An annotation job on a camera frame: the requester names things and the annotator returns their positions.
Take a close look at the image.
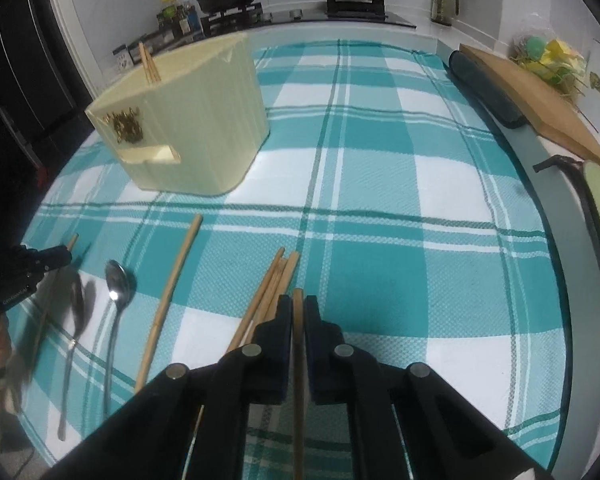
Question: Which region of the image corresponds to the large steel spoon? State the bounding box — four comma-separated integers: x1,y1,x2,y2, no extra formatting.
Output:
57,274,86,441

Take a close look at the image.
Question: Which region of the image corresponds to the small steel spoon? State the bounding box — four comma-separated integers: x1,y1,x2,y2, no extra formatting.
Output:
102,260,131,418

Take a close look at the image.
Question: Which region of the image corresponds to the wooden chopstick group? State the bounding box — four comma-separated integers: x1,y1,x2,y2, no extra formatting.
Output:
292,288,306,480
226,247,285,353
227,247,287,351
258,252,300,324

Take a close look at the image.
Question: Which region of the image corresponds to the dark refrigerator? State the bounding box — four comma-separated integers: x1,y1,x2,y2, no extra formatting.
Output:
0,0,93,170

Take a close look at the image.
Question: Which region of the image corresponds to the cream utensil holder box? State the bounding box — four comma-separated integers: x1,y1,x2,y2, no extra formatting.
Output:
86,32,270,196

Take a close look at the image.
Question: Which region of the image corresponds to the spice jar white label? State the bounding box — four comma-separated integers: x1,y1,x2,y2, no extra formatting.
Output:
112,44,134,73

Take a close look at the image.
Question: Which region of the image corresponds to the teal plaid tablecloth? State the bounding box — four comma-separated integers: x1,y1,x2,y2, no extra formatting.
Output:
10,40,567,468

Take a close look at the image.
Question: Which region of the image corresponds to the condiment bottles group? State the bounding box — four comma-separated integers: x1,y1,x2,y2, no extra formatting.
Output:
157,0,201,36

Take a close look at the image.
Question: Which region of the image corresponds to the wooden cutting board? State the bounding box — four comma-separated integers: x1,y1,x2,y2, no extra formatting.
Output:
460,44,600,165

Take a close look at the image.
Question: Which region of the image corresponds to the bag of yellow green sponges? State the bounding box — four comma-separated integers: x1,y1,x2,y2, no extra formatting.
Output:
509,13,586,101

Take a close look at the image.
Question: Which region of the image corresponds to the black gas stove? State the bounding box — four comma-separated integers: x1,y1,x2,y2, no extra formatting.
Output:
199,0,417,38

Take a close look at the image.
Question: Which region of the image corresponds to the dark glass kettle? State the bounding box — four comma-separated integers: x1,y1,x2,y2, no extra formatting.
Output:
430,0,460,26

